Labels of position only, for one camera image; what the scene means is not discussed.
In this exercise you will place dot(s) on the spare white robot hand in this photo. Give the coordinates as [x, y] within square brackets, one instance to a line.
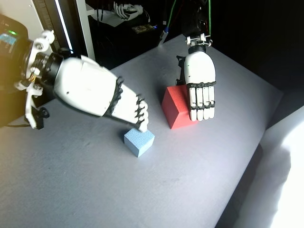
[126, 10]

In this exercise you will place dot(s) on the white upright column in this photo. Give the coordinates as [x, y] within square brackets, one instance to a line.
[84, 28]

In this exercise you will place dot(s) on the black post with light strip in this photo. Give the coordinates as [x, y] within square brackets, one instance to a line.
[64, 23]

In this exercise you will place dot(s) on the light blue foam cube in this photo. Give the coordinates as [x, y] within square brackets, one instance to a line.
[139, 142]

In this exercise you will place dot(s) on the white backdrop sheet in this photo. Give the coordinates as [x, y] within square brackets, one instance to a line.
[285, 178]

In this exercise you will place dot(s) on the grey table cloth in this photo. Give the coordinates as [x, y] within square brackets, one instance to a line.
[118, 190]

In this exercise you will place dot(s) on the white cabinet panel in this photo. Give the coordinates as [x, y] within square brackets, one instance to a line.
[23, 12]

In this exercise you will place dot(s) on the red cube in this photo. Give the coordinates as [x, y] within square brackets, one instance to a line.
[175, 109]

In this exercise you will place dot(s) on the small circuit board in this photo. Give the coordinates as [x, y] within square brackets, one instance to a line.
[142, 28]

